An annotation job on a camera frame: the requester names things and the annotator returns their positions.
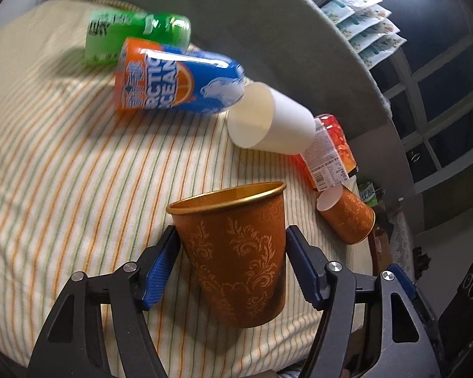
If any orange patterned metal cup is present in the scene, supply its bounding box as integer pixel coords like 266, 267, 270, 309
166, 182, 286, 329

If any small orange patterned cup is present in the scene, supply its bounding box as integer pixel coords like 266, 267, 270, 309
316, 184, 376, 245

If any white paper cup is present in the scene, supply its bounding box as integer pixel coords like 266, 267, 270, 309
226, 82, 315, 155

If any orange blue Arctic Ocean cup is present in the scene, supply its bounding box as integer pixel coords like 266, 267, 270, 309
114, 37, 244, 113

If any green drink cup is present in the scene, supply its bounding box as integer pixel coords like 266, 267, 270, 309
84, 9, 191, 65

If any green small packet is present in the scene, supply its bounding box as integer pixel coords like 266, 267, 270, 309
358, 181, 378, 207

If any red orange snack packet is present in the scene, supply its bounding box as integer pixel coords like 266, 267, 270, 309
294, 113, 358, 192

